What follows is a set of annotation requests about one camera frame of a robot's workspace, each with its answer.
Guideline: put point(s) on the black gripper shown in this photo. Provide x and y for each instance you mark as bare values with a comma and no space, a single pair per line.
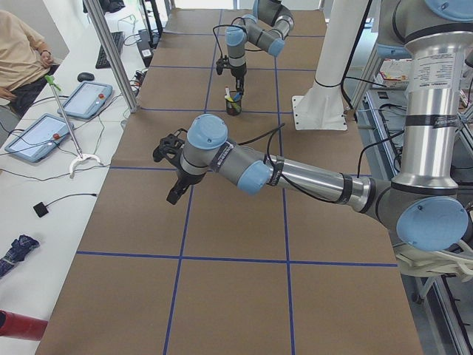
185,179
239,72

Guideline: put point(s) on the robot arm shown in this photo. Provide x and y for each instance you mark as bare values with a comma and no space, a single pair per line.
266,28
419,204

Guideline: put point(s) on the black mesh pen cup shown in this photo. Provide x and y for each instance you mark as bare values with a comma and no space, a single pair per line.
232,107

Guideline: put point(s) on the brown paper table mat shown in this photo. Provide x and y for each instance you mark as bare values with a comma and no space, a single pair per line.
223,272

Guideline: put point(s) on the reacher grabber tool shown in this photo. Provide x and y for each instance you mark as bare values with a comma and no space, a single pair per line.
81,157

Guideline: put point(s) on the far blue teach pendant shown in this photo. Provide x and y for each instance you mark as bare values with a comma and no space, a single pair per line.
87,99

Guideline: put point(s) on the blue teach pendant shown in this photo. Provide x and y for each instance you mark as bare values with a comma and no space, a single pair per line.
87,99
39,139

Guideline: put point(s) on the small black square device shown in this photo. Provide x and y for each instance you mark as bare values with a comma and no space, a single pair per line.
40,209

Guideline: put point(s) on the black computer mouse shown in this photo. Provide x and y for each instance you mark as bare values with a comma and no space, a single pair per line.
85,76

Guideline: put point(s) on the near blue teach pendant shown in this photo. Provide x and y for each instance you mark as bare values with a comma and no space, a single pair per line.
39,139

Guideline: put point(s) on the folded dark plaid umbrella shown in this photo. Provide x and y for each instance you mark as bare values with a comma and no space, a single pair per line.
19,249

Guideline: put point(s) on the person in beige shirt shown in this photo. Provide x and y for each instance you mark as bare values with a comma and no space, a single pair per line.
26,59

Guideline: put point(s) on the red cylinder bottle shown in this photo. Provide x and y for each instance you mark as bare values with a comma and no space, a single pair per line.
18,326

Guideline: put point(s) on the grey office chair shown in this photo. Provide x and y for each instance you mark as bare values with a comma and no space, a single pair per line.
414,262

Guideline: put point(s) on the white camera mast base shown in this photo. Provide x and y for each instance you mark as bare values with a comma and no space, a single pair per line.
322,107

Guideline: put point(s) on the aluminium frame post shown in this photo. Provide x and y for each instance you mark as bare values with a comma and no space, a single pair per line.
102,29

